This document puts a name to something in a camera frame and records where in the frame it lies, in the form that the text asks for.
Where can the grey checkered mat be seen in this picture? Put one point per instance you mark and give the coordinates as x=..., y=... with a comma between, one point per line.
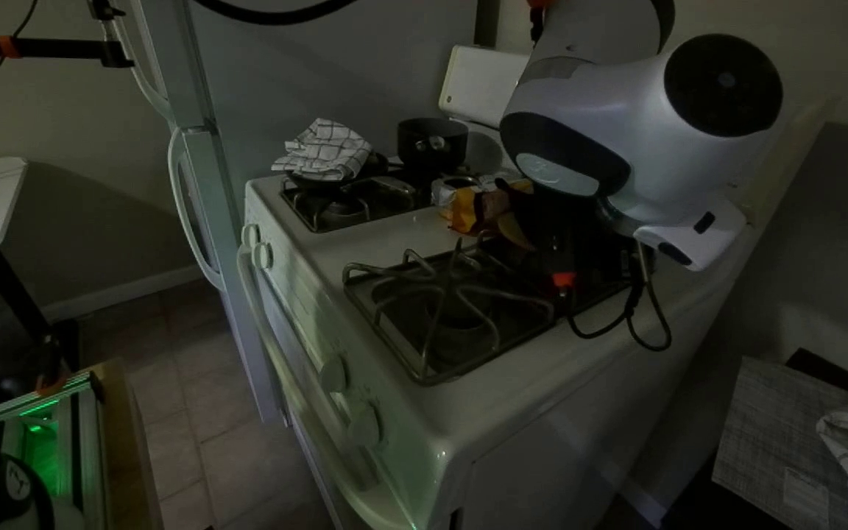
x=772, y=455

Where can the white stove knob near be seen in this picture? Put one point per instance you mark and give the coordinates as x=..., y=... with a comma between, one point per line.
x=258, y=246

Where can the black left burner grate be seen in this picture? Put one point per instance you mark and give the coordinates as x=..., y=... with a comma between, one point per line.
x=337, y=205

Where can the white stove knob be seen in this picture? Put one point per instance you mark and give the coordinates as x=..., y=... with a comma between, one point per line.
x=258, y=246
x=365, y=426

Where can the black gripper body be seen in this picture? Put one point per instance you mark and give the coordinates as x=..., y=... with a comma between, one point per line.
x=574, y=249

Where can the orange yellow object in pot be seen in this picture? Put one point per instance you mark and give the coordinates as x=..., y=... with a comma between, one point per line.
x=485, y=212

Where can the white stove knob far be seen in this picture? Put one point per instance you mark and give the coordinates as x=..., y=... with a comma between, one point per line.
x=365, y=426

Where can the black right burner grate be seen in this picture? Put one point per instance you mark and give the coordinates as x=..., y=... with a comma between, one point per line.
x=451, y=312

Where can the white refrigerator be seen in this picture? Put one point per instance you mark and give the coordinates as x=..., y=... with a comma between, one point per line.
x=236, y=90

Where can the black square pan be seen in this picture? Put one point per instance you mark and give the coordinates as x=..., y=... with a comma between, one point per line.
x=432, y=146

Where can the black burner grate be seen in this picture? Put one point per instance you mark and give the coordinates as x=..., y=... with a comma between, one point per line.
x=337, y=205
x=451, y=312

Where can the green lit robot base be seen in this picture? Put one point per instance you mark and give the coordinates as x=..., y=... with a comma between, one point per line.
x=68, y=459

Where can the white checkered dish towel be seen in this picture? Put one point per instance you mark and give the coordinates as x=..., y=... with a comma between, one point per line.
x=326, y=152

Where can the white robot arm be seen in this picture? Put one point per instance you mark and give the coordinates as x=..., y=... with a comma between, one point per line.
x=655, y=127

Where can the white gas stove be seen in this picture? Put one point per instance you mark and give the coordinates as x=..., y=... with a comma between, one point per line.
x=535, y=439

